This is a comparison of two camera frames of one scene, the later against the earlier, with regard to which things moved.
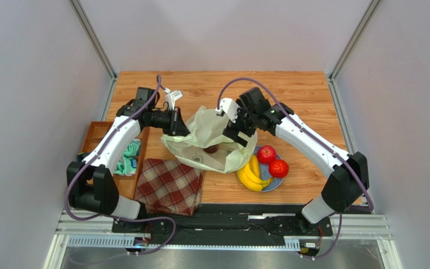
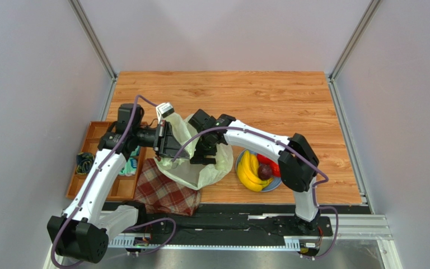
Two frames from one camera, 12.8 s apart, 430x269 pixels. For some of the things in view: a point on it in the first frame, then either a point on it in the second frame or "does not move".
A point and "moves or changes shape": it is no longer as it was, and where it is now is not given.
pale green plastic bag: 206,147 moves or changes shape
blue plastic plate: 265,174 -> 275,181
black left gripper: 176,126 -> 165,144
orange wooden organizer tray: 126,186 does not move
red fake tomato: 279,168 does not move
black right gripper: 238,125 -> 203,158
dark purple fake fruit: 211,149 moves or changes shape
